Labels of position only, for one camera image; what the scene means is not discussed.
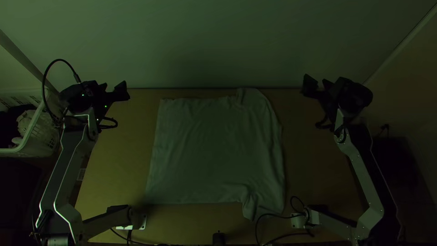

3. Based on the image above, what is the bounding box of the white laundry basket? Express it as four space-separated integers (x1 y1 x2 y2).
0 89 65 159

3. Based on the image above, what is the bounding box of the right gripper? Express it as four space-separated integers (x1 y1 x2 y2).
301 73 343 115

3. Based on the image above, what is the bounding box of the black cable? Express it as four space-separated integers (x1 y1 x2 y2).
109 226 148 246
255 196 310 246
98 116 119 130
41 58 82 121

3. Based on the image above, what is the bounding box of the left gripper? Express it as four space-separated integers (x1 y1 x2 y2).
89 80 131 119

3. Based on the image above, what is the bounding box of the heap of clothes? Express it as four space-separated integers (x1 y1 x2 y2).
0 103 52 148

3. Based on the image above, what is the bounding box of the white t-shirt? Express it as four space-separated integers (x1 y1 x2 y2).
144 87 286 221

